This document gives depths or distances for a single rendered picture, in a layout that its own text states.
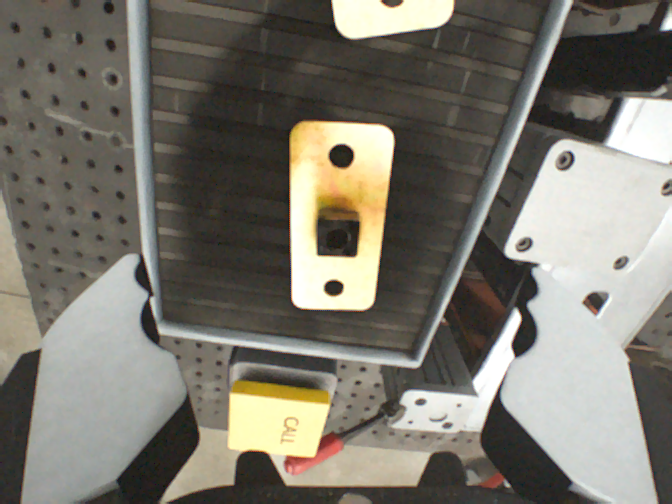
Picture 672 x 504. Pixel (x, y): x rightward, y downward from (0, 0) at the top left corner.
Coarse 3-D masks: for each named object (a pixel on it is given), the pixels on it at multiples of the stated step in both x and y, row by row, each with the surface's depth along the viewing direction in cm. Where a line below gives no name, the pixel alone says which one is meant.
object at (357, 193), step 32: (320, 128) 12; (352, 128) 12; (384, 128) 12; (320, 160) 13; (384, 160) 13; (320, 192) 13; (352, 192) 13; (384, 192) 13; (320, 224) 13; (352, 224) 13; (320, 256) 14; (352, 256) 14; (320, 288) 16; (352, 288) 16
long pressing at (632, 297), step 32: (608, 128) 28; (640, 128) 28; (640, 256) 34; (576, 288) 36; (608, 288) 36; (640, 288) 36; (512, 320) 38; (608, 320) 39; (640, 320) 39; (512, 352) 41; (480, 384) 43; (480, 416) 47
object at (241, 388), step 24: (240, 384) 20; (264, 384) 21; (240, 408) 20; (264, 408) 20; (288, 408) 20; (312, 408) 20; (240, 432) 22; (264, 432) 22; (288, 432) 22; (312, 432) 22; (312, 456) 23
